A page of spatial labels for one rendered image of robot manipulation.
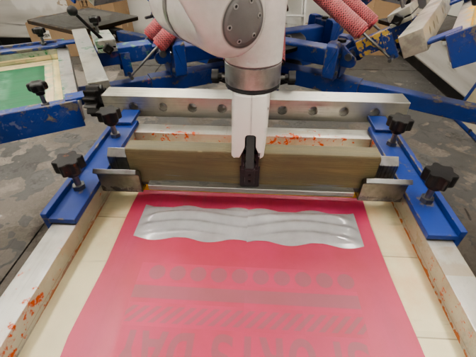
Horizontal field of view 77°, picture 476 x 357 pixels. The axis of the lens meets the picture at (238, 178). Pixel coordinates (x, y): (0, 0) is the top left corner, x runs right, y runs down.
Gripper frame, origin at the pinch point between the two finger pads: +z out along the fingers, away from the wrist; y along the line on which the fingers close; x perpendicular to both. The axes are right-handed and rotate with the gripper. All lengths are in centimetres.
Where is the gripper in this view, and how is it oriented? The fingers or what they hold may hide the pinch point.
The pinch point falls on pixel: (249, 168)
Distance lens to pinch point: 51.0
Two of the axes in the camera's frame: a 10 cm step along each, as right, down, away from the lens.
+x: 10.0, 0.4, -0.4
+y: -0.6, 6.4, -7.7
